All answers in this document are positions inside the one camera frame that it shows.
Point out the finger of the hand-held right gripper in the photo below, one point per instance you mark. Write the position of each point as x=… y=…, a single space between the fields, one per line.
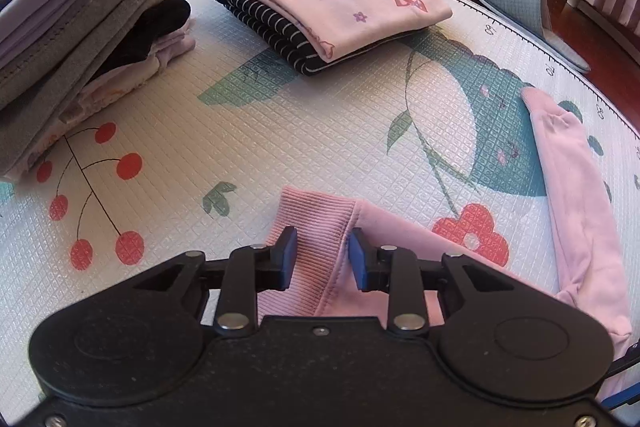
x=629 y=372

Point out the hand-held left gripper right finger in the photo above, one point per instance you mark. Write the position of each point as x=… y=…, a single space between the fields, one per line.
x=356 y=263

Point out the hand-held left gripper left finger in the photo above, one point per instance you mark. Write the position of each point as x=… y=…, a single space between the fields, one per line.
x=289 y=259

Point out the pink sweatshirt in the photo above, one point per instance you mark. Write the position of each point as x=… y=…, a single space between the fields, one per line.
x=575 y=187

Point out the stack of grey purple clothes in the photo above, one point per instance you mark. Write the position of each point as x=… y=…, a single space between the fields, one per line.
x=75 y=7

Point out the animal print play mat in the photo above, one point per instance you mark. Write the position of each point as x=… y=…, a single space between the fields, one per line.
x=300 y=132

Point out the folded dark striped garment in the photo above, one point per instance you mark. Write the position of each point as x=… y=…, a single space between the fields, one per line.
x=260 y=27

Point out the folded pink floral garment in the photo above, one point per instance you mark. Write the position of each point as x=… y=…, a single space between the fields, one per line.
x=340 y=2

